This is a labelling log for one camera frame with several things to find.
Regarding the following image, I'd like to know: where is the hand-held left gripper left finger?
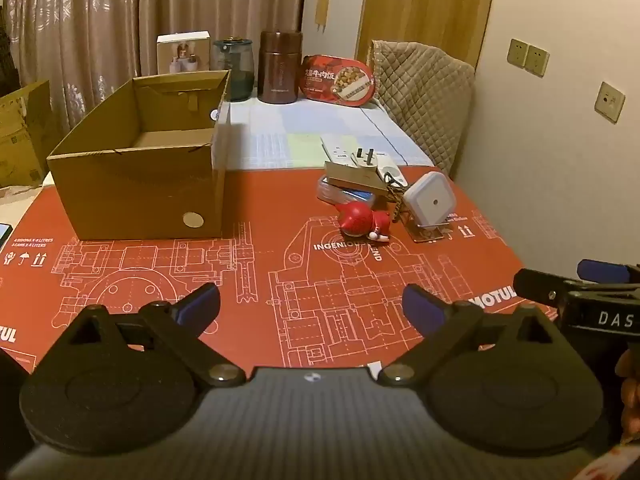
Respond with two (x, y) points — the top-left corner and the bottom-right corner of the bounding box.
(60, 282), (247, 387)

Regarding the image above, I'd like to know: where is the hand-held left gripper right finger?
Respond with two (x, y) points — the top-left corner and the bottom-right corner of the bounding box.
(377, 283), (566, 388)

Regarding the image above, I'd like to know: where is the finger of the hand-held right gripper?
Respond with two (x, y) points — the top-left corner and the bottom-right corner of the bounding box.
(513, 267), (593, 307)
(576, 258), (640, 286)

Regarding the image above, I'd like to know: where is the metal wire rack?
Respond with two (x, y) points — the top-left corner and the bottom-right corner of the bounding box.
(404, 219), (454, 244)

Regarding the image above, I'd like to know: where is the white square night light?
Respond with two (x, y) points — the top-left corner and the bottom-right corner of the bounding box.
(402, 171), (456, 231)

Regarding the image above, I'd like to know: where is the person's right forearm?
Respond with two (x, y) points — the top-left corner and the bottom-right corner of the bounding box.
(582, 440), (640, 480)

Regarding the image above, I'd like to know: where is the person's right hand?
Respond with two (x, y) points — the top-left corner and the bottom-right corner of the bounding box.
(615, 347), (640, 433)

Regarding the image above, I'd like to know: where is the red santa figure toy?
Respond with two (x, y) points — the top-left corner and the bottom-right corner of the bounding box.
(336, 199), (393, 241)

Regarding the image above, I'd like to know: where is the small blue packet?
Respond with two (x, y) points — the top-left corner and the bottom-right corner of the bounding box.
(340, 187), (376, 206)

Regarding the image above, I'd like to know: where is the small white device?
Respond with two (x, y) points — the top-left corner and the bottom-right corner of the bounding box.
(375, 152), (408, 187)

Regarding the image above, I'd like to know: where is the clear plastic bag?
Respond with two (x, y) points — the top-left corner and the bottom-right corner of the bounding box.
(316, 177), (352, 207)

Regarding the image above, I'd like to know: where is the small tan box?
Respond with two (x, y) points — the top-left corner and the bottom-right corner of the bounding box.
(324, 160), (388, 194)

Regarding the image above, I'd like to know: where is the white plug adapter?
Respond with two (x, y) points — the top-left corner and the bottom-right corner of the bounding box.
(350, 146), (377, 173)

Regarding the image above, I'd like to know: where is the pastel checkered tablecloth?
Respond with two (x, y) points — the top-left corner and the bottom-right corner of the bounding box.
(220, 95), (433, 171)

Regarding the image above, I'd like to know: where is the cream blanket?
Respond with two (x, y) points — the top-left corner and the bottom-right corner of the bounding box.
(0, 182), (51, 226)

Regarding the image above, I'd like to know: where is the beige quilted chair cover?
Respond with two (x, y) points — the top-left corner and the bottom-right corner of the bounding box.
(369, 40), (476, 177)

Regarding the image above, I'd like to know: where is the glass jar with green lid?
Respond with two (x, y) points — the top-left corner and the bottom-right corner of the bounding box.
(212, 36), (258, 102)

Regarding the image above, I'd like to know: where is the red instant meal box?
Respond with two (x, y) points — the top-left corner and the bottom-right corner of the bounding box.
(298, 54), (375, 107)

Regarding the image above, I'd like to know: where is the large printed cardboard box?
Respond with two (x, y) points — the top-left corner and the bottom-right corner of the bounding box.
(0, 80), (53, 188)

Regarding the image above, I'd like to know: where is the brown thermos food jar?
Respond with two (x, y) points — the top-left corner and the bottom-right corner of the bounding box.
(257, 31), (304, 106)

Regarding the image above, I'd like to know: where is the white product box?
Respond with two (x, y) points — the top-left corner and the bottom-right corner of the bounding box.
(156, 31), (211, 75)

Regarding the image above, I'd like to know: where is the brown patterned curtain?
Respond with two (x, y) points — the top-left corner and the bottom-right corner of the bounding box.
(0, 0), (308, 117)

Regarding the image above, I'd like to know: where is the wooden door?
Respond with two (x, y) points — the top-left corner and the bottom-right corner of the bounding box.
(356, 0), (498, 68)

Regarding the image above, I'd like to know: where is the dark folding rack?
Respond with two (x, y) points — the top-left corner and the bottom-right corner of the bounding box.
(0, 7), (20, 93)

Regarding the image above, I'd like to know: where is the beige wall socket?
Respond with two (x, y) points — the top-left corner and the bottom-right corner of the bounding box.
(594, 81), (626, 123)
(507, 38), (530, 67)
(525, 45), (551, 78)

